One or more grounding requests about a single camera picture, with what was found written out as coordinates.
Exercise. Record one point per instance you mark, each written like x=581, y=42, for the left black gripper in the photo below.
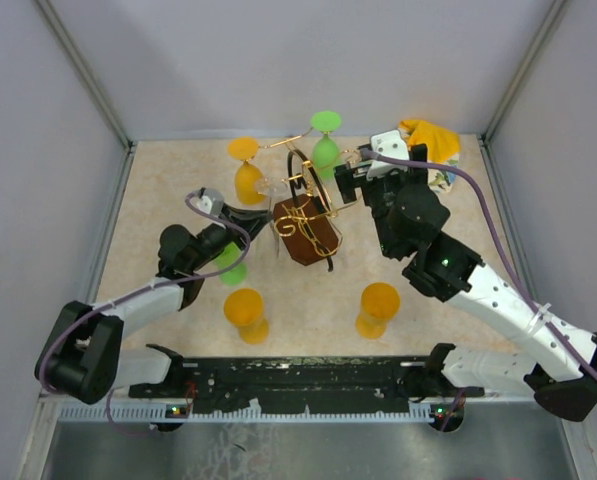
x=254, y=220

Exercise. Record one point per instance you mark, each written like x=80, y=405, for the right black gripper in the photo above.
x=349, y=180

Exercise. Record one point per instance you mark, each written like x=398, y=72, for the green wine glass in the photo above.
x=326, y=151
x=235, y=274

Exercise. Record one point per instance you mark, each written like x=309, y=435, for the orange wine glass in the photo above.
x=244, y=149
x=379, y=304
x=244, y=309

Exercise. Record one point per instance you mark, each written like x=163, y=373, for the gold wire wine glass rack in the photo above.
x=304, y=221

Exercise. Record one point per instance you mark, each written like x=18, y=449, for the clear wine glass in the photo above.
x=275, y=190

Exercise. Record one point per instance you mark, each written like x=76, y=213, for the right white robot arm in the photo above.
x=556, y=363

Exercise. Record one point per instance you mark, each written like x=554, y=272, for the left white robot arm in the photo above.
x=82, y=356

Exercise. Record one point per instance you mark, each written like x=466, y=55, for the crumpled floral yellow cloth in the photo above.
x=443, y=148

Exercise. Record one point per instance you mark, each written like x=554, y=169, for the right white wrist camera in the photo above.
x=387, y=144

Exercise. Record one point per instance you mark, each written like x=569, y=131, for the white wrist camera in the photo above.
x=387, y=144
x=206, y=201

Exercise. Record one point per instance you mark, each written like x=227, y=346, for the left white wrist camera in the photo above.
x=206, y=201

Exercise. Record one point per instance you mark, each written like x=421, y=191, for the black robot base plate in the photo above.
x=293, y=385

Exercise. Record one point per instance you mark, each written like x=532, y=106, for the white slotted cable duct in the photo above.
x=157, y=412

